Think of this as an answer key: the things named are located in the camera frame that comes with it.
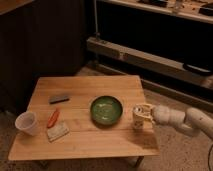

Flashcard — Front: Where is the beige sponge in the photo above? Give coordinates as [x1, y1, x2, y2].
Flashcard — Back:
[47, 122, 69, 142]

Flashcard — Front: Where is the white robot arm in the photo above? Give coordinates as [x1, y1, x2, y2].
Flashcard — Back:
[132, 103, 213, 141]

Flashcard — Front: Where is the wooden table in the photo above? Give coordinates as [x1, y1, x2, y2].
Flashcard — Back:
[8, 75, 159, 161]

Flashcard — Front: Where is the black handle on shelf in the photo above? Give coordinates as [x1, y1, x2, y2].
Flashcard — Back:
[182, 63, 213, 76]

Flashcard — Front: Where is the metal shelf rack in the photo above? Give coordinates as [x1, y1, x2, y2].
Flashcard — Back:
[86, 0, 213, 111]

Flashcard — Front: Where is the grey rectangular block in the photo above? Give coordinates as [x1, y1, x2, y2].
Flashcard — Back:
[49, 95, 70, 104]

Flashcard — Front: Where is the green bowl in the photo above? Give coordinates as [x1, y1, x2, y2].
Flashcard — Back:
[90, 96, 123, 126]

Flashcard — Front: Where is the white plastic cup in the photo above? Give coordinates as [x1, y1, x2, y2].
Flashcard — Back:
[15, 111, 38, 136]

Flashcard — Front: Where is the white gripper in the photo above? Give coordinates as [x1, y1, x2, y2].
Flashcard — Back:
[133, 103, 156, 124]

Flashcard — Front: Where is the orange carrot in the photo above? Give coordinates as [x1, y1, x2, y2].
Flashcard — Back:
[47, 109, 60, 128]

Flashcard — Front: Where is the small labelled bottle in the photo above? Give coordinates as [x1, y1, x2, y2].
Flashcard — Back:
[133, 106, 144, 130]

